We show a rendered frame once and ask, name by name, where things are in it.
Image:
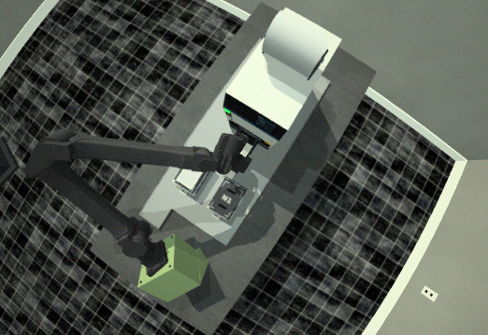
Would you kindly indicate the white cylinder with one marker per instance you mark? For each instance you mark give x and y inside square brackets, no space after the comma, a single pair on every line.
[295,43]

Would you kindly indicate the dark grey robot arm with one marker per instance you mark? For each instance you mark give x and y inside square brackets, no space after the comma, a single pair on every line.
[79,145]

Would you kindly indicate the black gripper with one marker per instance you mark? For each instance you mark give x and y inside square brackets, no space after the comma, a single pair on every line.
[243,164]

